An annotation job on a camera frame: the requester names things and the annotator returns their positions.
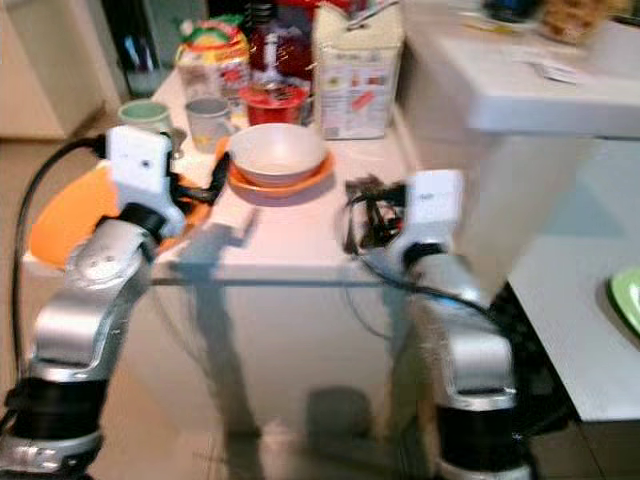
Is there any dark bowl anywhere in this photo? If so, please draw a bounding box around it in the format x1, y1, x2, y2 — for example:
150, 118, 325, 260
484, 0, 547, 24

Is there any flat orange plate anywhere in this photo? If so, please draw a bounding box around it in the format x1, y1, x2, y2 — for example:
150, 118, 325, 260
28, 163, 213, 270

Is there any pale green mug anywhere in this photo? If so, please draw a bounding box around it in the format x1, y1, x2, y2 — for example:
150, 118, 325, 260
117, 99, 174, 137

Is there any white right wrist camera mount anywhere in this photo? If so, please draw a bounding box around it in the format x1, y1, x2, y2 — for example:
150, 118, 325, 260
405, 168, 465, 247

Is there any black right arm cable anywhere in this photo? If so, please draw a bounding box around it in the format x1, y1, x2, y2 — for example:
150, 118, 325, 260
350, 245, 526, 341

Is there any green plate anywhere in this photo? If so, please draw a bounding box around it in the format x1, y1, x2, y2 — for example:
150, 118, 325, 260
607, 264, 640, 337

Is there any colourful noodle multipack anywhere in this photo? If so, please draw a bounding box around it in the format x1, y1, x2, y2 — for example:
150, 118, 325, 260
175, 17, 252, 101

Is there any white ribbed bowl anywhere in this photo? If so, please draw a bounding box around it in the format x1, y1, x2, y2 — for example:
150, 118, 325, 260
228, 122, 329, 189

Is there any white cabinet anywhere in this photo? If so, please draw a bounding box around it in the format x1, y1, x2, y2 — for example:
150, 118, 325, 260
0, 0, 103, 143

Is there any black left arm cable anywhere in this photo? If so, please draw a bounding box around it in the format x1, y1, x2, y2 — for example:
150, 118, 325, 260
9, 134, 111, 349

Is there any white printed paper bag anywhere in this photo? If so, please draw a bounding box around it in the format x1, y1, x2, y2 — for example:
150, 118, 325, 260
310, 3, 407, 142

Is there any black appliance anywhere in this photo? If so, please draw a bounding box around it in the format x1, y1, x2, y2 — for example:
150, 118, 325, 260
100, 0, 193, 101

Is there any white kitchen counter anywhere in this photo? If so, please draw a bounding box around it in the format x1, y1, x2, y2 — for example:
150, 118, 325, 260
395, 0, 640, 296

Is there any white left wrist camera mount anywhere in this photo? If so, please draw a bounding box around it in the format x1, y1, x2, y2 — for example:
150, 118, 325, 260
105, 125, 174, 212

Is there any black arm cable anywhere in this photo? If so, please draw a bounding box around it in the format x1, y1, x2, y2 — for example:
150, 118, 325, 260
350, 245, 526, 341
9, 134, 111, 349

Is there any white kitchen island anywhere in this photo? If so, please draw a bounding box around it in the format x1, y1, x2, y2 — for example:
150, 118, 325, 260
20, 55, 481, 441

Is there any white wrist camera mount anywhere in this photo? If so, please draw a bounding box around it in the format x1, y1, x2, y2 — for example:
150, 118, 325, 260
405, 168, 465, 247
105, 125, 174, 212

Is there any red lidded plastic container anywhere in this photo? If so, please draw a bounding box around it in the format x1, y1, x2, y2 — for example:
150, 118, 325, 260
240, 83, 312, 127

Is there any white dining table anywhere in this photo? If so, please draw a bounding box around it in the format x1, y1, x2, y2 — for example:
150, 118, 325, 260
508, 235, 640, 423

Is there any orange bowl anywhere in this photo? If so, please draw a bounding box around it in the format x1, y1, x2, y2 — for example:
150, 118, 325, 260
215, 135, 337, 199

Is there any dark red foil bag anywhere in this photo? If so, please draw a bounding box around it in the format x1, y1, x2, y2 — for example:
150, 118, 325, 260
248, 4, 317, 89

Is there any brown snack packet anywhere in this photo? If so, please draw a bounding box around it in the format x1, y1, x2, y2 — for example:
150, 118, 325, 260
540, 0, 613, 47

